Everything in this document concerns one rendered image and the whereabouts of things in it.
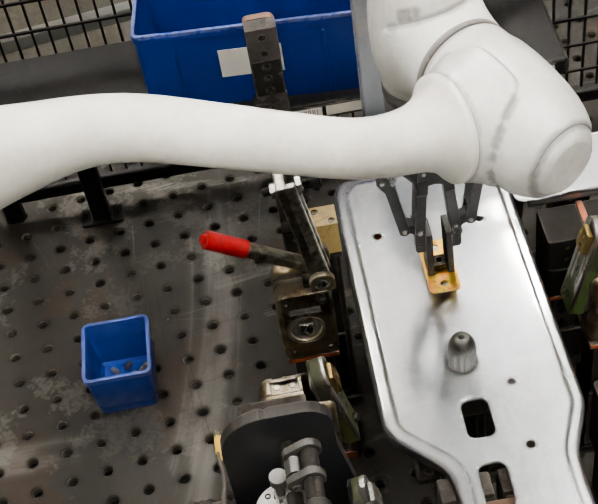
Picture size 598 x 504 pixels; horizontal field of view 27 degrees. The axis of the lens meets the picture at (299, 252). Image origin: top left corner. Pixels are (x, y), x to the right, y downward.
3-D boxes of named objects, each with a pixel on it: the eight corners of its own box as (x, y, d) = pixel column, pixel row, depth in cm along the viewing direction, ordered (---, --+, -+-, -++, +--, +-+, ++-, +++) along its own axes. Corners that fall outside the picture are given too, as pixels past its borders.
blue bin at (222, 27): (369, 87, 172) (361, 11, 162) (149, 113, 174) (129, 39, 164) (360, 14, 183) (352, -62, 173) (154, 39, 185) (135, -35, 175)
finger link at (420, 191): (431, 170, 135) (418, 172, 135) (426, 241, 144) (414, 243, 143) (424, 145, 138) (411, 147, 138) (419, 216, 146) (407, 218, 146)
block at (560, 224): (615, 376, 175) (630, 240, 154) (536, 390, 175) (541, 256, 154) (595, 324, 181) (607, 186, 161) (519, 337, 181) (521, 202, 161)
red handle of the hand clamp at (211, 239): (332, 275, 145) (206, 245, 138) (323, 287, 146) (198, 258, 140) (327, 249, 148) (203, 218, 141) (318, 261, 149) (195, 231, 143)
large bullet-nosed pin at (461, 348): (479, 379, 143) (478, 343, 138) (452, 384, 143) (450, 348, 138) (473, 357, 145) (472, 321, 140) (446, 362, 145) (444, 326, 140)
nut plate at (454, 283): (462, 288, 147) (462, 282, 146) (430, 294, 147) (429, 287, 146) (447, 239, 153) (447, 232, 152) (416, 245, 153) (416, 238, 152)
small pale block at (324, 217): (363, 400, 177) (338, 223, 150) (339, 404, 177) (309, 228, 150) (359, 380, 180) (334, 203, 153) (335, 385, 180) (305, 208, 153)
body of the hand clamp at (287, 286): (357, 457, 171) (331, 290, 145) (308, 466, 171) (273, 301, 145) (351, 421, 175) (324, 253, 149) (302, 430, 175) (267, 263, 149)
